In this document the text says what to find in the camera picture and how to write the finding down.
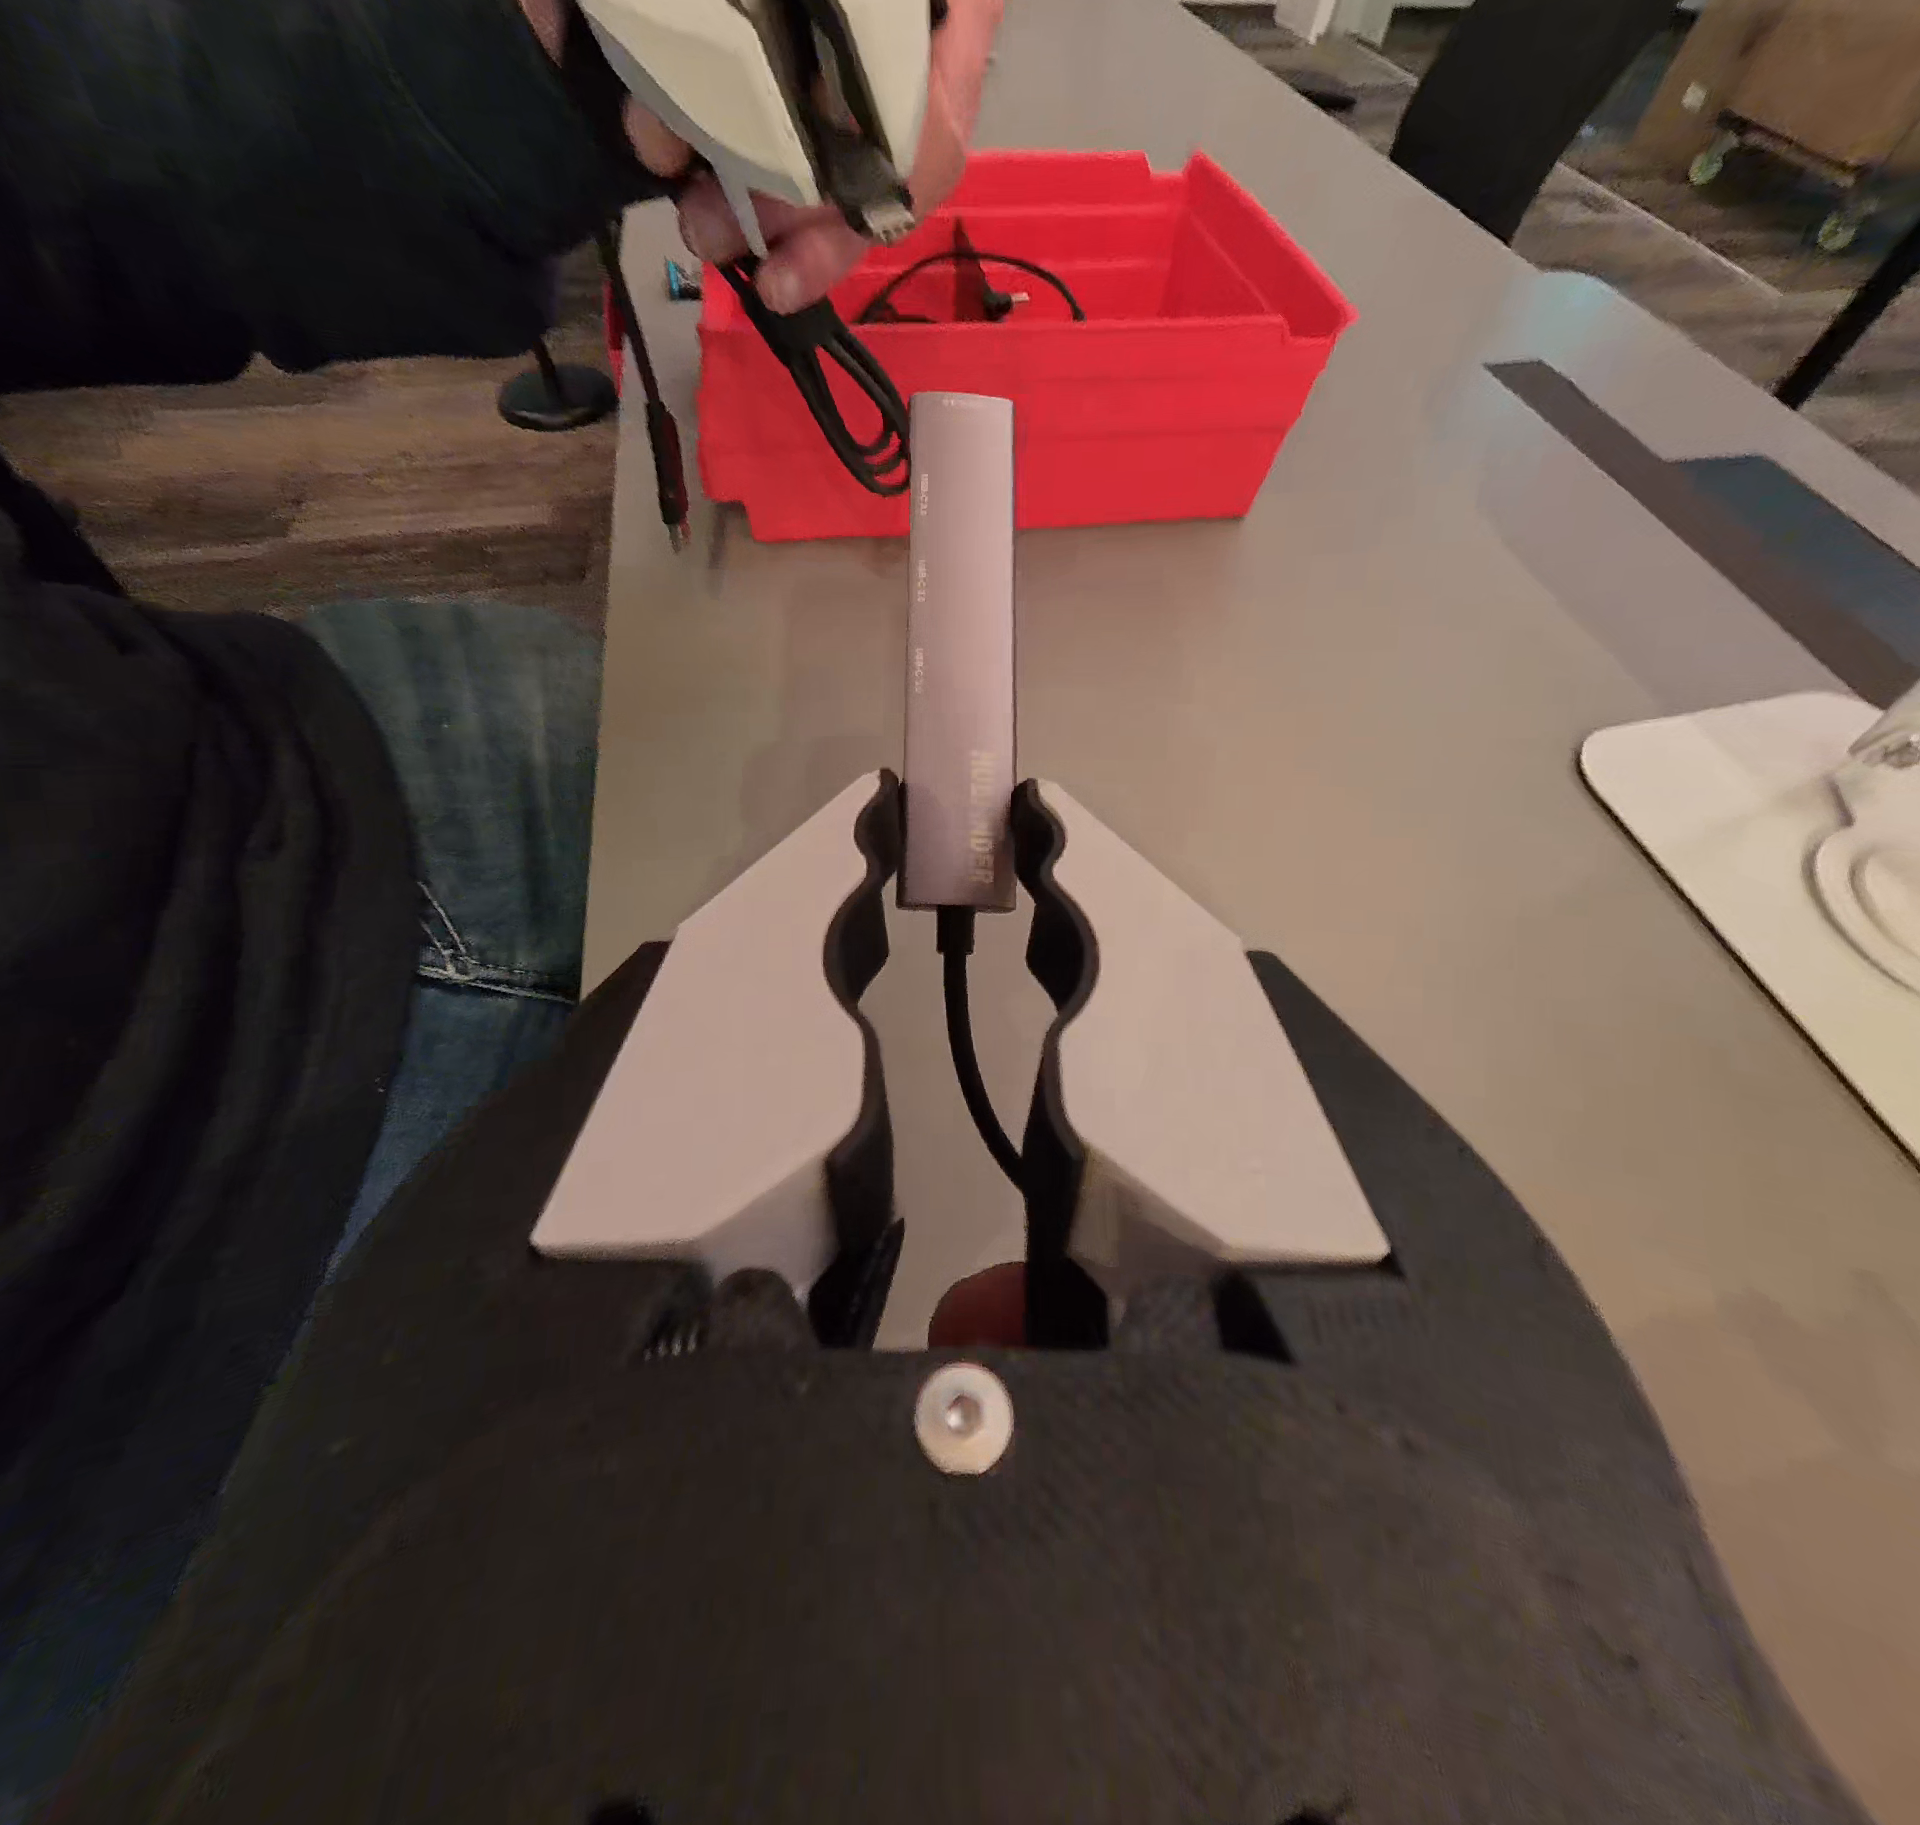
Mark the person's right hand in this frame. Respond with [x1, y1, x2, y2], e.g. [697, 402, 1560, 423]
[926, 1261, 1037, 1355]

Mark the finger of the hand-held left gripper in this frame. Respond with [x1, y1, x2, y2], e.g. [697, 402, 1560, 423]
[556, 0, 857, 208]
[787, 0, 939, 224]

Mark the black tripod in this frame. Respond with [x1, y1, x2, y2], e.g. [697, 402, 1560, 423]
[501, 266, 624, 435]

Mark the short black hub cable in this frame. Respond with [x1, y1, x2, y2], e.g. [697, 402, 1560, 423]
[936, 911, 1053, 1288]

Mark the white stand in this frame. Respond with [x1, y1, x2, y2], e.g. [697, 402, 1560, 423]
[1582, 680, 1920, 1162]

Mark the braided black usb-c cable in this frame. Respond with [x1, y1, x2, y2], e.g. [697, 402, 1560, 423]
[597, 161, 925, 559]

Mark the person's left hand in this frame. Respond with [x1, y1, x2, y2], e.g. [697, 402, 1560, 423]
[679, 0, 1008, 314]

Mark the person's blue jeans leg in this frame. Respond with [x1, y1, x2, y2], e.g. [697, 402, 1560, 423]
[300, 602, 602, 1258]

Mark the stack of cardboard boxes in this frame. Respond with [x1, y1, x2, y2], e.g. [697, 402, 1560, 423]
[1681, 0, 1920, 194]

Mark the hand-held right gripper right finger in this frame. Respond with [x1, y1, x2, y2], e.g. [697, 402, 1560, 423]
[1021, 785, 1392, 1280]

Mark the red plastic bin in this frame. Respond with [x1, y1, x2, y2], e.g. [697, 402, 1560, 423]
[611, 153, 1359, 543]

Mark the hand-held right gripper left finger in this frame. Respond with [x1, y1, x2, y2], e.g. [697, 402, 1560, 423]
[536, 775, 902, 1272]

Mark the person's left forearm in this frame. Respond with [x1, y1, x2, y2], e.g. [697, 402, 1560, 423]
[0, 0, 647, 389]

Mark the grey usb hub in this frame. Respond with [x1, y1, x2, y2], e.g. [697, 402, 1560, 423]
[900, 393, 1037, 913]

